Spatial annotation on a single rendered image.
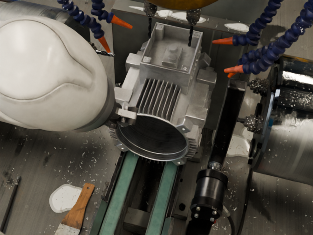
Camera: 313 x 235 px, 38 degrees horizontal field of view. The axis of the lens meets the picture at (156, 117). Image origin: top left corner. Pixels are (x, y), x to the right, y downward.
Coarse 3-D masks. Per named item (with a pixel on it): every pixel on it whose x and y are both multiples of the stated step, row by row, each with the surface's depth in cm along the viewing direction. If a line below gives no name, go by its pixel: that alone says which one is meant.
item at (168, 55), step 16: (160, 32) 94; (176, 32) 95; (160, 48) 94; (176, 48) 92; (192, 48) 95; (144, 64) 88; (160, 64) 92; (176, 64) 90; (192, 64) 88; (144, 80) 92; (160, 80) 90; (176, 80) 89; (192, 80) 93
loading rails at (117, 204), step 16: (128, 160) 101; (144, 160) 113; (192, 160) 115; (112, 176) 97; (128, 176) 99; (176, 176) 98; (112, 192) 97; (128, 192) 98; (160, 192) 97; (176, 192) 96; (96, 208) 92; (112, 208) 94; (128, 208) 102; (160, 208) 94; (176, 208) 105; (96, 224) 91; (112, 224) 92; (128, 224) 100; (144, 224) 100; (160, 224) 92
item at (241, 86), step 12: (228, 84) 72; (240, 84) 72; (228, 96) 73; (240, 96) 72; (228, 108) 75; (240, 108) 75; (228, 120) 78; (216, 132) 81; (228, 132) 80; (216, 144) 84; (228, 144) 83; (216, 156) 87
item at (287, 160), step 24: (288, 72) 85; (312, 72) 85; (264, 96) 96; (288, 96) 83; (312, 96) 83; (240, 120) 91; (264, 120) 88; (288, 120) 82; (312, 120) 82; (264, 144) 85; (288, 144) 83; (312, 144) 82; (264, 168) 89; (288, 168) 87; (312, 168) 85
